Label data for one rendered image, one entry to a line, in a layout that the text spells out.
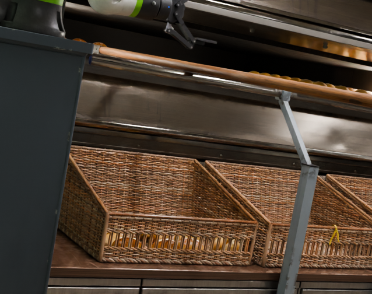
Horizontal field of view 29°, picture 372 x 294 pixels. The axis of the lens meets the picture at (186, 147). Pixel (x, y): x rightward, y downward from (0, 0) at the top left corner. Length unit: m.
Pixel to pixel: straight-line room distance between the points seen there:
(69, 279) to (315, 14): 1.53
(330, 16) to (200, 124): 0.73
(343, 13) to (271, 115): 0.53
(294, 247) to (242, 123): 0.70
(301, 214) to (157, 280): 0.51
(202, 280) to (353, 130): 1.24
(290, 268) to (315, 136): 0.86
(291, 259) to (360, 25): 1.19
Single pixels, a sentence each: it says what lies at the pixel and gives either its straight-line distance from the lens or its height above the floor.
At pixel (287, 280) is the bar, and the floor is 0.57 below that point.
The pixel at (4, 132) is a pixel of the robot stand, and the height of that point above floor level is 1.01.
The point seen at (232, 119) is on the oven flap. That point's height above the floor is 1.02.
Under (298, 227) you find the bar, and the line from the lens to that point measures 2.40.
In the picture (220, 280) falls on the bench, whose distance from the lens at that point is 2.37.
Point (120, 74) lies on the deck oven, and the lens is 2.64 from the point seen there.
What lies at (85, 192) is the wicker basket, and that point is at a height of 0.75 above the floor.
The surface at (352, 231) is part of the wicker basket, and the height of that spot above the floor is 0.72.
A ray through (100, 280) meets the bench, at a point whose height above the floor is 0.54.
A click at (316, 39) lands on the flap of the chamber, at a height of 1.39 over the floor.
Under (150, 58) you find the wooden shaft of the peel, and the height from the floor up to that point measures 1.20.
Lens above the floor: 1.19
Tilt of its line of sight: 6 degrees down
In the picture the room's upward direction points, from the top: 10 degrees clockwise
